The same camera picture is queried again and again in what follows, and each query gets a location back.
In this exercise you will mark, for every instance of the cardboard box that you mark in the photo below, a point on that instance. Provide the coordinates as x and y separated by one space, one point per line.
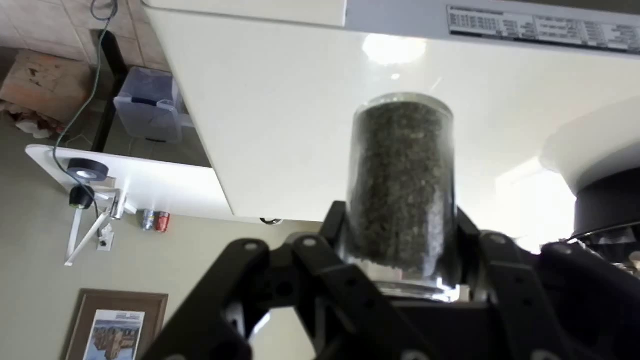
41 86

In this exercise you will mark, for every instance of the small brown picture frame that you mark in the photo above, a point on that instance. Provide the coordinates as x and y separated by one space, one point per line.
113 327

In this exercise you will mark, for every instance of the red cans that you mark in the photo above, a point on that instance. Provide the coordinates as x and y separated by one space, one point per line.
157 220

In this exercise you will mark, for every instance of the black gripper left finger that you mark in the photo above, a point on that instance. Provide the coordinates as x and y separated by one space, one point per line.
267 301

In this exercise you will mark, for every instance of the black round device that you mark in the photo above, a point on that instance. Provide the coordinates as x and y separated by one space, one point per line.
87 171

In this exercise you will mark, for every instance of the glass jar with dried herbs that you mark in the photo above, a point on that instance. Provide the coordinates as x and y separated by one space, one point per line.
401 186

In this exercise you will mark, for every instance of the blue lid plastic container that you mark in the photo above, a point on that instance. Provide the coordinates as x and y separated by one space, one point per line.
149 100

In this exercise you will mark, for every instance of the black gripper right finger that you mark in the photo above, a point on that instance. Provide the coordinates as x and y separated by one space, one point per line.
572 306

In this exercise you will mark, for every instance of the black bowl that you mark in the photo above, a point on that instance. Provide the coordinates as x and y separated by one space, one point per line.
610 210

